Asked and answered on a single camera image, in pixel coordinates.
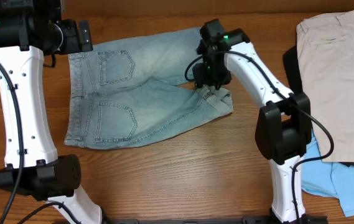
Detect light blue denim shorts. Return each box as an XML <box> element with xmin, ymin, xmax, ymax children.
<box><xmin>65</xmin><ymin>28</ymin><xmax>233</xmax><ymax>150</ymax></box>

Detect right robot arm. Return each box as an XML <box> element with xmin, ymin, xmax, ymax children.
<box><xmin>189</xmin><ymin>19</ymin><xmax>312</xmax><ymax>223</ymax></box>

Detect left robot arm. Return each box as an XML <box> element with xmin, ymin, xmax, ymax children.
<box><xmin>0</xmin><ymin>0</ymin><xmax>108</xmax><ymax>223</ymax></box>

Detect black garment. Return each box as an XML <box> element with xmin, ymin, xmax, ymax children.
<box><xmin>282</xmin><ymin>45</ymin><xmax>354</xmax><ymax>167</ymax></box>

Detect beige shorts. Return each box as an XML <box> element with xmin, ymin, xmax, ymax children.
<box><xmin>296</xmin><ymin>10</ymin><xmax>354</xmax><ymax>162</ymax></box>

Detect sky blue garment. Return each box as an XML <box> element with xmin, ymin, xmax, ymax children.
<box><xmin>300</xmin><ymin>28</ymin><xmax>354</xmax><ymax>218</ymax></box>

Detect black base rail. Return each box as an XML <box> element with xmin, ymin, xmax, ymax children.
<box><xmin>52</xmin><ymin>215</ymin><xmax>329</xmax><ymax>224</ymax></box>

